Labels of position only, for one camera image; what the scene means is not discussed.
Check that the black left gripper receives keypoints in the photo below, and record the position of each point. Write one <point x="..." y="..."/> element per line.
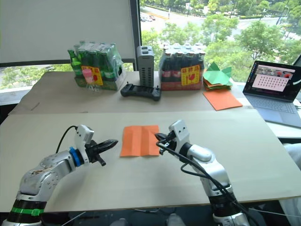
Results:
<point x="92" y="151"/>

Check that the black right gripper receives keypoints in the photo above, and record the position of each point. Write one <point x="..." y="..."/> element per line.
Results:
<point x="169" y="141"/>

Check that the orange paper sheet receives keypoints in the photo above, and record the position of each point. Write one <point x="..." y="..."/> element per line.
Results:
<point x="222" y="100"/>
<point x="138" y="141"/>

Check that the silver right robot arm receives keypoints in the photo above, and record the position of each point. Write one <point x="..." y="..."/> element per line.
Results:
<point x="211" y="169"/>

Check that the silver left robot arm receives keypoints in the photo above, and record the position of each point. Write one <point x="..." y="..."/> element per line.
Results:
<point x="44" y="169"/>

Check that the brown cardboard sheet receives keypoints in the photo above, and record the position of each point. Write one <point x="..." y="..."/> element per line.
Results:
<point x="70" y="99"/>

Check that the flat orange paper sheet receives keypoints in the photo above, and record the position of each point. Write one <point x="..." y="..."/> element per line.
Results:
<point x="222" y="100"/>

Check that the black handheld controller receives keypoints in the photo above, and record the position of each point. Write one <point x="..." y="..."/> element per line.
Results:
<point x="141" y="91"/>

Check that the clear bottle with pink cap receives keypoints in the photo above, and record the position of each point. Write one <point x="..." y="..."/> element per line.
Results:
<point x="89" y="76"/>

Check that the shrink-wrapped brown glass bottle pack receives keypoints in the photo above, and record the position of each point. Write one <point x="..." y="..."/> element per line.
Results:
<point x="181" y="68"/>

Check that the grey perforated box device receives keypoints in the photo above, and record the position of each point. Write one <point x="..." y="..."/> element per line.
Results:
<point x="145" y="66"/>

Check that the shrink-wrapped green glass bottle pack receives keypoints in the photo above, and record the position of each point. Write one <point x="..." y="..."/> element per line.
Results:
<point x="103" y="66"/>

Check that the stack of folded coloured papers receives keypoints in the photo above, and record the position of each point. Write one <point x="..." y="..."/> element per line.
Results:
<point x="217" y="76"/>

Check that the grey open laptop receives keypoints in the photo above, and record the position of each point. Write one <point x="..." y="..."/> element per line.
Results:
<point x="270" y="94"/>

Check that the white roller blind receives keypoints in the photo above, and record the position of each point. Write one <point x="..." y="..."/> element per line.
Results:
<point x="63" y="28"/>

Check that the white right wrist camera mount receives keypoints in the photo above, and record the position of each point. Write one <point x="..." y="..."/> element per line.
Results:
<point x="180" y="133"/>

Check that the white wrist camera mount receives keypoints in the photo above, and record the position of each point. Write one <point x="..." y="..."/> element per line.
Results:
<point x="180" y="133"/>
<point x="82" y="141"/>

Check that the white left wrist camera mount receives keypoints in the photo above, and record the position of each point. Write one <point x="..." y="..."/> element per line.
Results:
<point x="82" y="141"/>

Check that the dark window frame post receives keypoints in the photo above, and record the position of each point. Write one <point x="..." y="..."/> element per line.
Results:
<point x="136" y="33"/>

